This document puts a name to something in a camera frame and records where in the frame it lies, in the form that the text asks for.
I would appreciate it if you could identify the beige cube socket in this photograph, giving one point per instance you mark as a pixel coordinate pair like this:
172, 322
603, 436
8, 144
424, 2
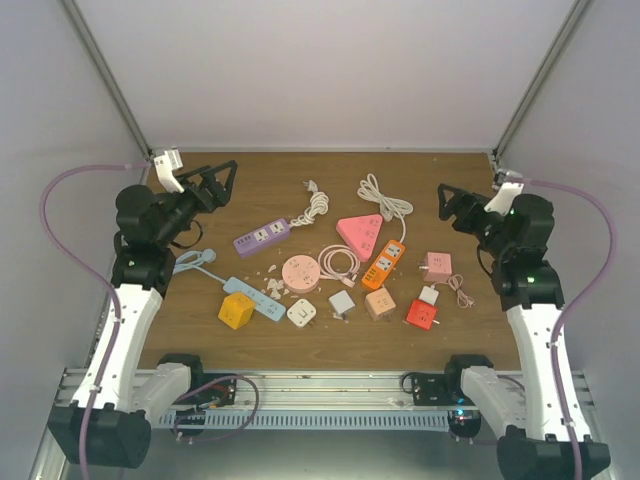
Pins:
380, 305

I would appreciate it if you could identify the aluminium front rail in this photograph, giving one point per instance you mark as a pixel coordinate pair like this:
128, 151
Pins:
327, 390

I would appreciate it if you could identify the blue power strip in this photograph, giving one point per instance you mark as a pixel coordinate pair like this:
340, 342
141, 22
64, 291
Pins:
196, 260

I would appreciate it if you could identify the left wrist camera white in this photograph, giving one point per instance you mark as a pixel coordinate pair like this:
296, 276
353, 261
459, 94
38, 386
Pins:
166, 162

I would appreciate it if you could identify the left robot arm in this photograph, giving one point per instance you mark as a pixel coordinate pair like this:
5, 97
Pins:
108, 421

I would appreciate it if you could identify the purple power strip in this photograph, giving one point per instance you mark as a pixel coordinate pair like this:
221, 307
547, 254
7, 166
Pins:
261, 238

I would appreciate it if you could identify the slotted cable duct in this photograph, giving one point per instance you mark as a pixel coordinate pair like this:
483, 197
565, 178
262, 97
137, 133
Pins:
312, 420

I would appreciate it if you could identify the white square plug adapter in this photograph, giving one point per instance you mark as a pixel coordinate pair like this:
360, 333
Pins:
301, 313

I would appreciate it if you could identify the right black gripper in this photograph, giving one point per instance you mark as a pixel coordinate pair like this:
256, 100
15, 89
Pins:
471, 203

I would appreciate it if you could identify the pink round power socket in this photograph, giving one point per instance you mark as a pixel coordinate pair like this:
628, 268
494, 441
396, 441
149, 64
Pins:
301, 274

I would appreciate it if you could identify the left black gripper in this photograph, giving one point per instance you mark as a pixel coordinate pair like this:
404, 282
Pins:
219, 196

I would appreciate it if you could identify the white usb charger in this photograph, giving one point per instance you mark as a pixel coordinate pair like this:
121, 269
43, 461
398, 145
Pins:
429, 295

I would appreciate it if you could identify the right metal frame post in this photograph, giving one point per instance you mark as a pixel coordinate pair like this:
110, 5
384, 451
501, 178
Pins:
577, 11

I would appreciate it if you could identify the pink cube socket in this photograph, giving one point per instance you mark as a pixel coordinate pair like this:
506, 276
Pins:
436, 267

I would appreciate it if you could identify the pink triangular power strip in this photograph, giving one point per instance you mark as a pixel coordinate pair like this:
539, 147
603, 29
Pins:
360, 234

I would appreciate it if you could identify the metal frame post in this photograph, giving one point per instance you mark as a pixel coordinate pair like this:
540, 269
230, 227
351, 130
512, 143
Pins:
98, 60
577, 11

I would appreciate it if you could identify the left metal frame post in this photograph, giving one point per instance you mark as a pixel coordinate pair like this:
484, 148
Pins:
98, 60

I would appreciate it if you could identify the orange power strip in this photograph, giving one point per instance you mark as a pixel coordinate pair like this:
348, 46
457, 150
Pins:
383, 265

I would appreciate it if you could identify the red cube socket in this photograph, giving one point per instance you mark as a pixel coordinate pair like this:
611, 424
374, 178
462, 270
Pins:
422, 315

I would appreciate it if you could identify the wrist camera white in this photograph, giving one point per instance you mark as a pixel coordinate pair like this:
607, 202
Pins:
508, 184
166, 162

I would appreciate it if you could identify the grey white charger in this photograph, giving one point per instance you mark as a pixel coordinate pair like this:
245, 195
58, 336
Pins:
341, 303

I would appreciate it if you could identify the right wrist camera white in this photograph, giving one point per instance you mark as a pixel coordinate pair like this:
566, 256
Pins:
508, 184

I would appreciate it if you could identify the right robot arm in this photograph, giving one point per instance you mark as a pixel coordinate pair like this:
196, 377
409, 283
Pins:
544, 435

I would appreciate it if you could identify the yellow cube socket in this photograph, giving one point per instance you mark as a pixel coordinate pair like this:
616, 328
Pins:
236, 310

